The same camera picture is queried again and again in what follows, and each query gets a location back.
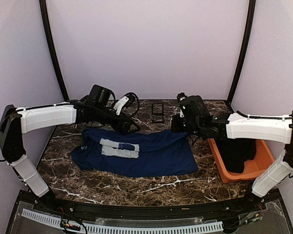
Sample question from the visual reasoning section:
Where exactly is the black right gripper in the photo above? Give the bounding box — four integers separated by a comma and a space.
171, 113, 203, 136

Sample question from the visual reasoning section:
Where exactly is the black brooch box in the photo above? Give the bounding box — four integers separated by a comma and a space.
151, 102, 165, 124

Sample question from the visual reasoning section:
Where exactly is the black garment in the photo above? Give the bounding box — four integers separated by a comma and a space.
215, 138, 256, 174

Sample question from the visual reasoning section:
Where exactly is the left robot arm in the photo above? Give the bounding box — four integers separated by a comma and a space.
0, 84, 140, 213

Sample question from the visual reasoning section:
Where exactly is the orange plastic basket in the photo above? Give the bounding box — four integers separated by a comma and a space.
208, 139, 274, 183

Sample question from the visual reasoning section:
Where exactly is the right black frame post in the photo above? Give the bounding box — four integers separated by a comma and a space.
226, 0, 256, 107

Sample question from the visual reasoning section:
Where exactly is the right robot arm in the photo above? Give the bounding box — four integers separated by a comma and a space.
171, 93, 293, 212

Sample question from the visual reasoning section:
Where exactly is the black front rail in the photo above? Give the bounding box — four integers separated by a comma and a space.
19, 190, 269, 222

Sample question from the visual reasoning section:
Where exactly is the black frame post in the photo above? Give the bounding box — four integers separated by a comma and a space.
226, 0, 256, 107
39, 0, 69, 100

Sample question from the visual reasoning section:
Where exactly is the blue printed t-shirt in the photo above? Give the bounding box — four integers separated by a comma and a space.
71, 129, 198, 177

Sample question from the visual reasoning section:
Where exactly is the left black frame post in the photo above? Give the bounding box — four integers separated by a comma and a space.
39, 0, 69, 100

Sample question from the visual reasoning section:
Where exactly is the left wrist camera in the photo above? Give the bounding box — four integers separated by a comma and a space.
112, 92, 140, 117

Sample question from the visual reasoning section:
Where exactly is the white slotted cable duct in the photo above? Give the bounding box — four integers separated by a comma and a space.
21, 209, 224, 234

